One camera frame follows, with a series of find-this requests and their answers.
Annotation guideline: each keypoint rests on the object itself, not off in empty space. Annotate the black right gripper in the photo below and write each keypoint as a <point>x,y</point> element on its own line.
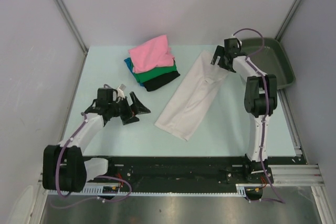
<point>220,51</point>

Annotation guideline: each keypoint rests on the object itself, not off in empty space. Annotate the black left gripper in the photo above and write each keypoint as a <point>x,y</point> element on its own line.
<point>137,108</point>

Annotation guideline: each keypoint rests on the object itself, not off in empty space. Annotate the white t shirt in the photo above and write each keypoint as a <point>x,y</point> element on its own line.
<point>192,99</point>

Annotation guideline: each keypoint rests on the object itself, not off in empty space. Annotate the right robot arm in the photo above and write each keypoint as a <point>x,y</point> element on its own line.
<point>260,101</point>

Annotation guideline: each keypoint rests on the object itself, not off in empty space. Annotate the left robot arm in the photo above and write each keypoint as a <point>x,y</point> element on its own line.
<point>64,166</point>

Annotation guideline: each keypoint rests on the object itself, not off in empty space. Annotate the black folded t shirt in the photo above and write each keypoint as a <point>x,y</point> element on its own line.
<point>160,81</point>

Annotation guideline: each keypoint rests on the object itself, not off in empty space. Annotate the green folded t shirt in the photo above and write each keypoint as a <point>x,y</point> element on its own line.
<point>153,73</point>

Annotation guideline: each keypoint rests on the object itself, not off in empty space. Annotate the dark green plastic bin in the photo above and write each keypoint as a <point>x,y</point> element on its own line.
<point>274,60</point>

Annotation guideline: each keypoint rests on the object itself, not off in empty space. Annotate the blue folded t shirt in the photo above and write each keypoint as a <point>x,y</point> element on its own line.
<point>129,65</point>

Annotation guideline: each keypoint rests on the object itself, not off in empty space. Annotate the pink folded t shirt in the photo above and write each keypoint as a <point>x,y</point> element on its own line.
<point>151,54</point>

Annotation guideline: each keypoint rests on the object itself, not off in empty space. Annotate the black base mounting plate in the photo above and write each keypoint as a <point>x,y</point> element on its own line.
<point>182,174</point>

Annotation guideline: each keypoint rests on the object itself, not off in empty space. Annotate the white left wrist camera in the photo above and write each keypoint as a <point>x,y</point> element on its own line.
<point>120,92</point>

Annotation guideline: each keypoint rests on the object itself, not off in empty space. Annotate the right aluminium frame post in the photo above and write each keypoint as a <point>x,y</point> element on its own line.
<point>288,18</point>

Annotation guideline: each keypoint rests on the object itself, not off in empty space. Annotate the aluminium frame post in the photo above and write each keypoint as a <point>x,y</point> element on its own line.
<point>288,18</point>
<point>61,6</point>

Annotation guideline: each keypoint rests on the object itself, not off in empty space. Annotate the white slotted cable duct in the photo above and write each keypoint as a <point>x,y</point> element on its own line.
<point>100,190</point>

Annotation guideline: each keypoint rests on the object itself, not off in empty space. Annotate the aluminium front frame rail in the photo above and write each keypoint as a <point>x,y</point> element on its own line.
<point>280,175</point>

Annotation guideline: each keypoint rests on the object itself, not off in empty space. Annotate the left aluminium frame post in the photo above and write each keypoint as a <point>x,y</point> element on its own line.
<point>61,6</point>

